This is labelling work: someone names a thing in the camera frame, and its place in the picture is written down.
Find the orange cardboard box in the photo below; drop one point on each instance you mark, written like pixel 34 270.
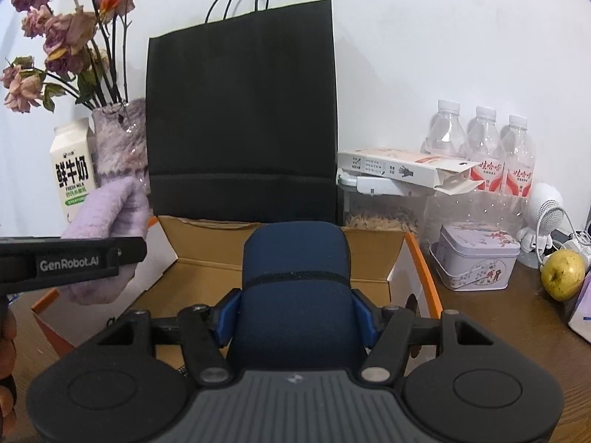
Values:
pixel 203 267

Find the purple glass vase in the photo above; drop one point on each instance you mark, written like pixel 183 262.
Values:
pixel 120 147

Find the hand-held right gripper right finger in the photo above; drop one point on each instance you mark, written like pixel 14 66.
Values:
pixel 364 323

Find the person's left hand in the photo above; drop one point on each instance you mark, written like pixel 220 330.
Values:
pixel 6 350

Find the black paper bag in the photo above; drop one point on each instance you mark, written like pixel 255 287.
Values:
pixel 240 115

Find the dried rose bouquet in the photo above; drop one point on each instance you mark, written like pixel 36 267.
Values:
pixel 69 32

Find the fuzzy purple sock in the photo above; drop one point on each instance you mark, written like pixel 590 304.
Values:
pixel 111 203

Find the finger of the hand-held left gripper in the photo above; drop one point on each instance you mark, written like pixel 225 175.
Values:
pixel 131 249

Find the small white robot-shaped fan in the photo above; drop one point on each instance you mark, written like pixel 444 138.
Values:
pixel 545 212

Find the flat white paper box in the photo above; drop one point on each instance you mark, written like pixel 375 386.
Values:
pixel 392 166

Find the pale floral tin box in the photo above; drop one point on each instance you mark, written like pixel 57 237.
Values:
pixel 475 263

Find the yellow green apple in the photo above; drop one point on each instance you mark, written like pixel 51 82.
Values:
pixel 563 274

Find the white green milk carton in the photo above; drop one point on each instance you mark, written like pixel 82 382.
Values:
pixel 74 170

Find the navy blue zip case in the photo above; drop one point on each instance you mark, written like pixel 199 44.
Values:
pixel 295 258

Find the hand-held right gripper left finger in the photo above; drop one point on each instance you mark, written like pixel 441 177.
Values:
pixel 224 323

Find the clear plastic food container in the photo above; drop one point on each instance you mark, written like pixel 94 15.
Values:
pixel 383 212

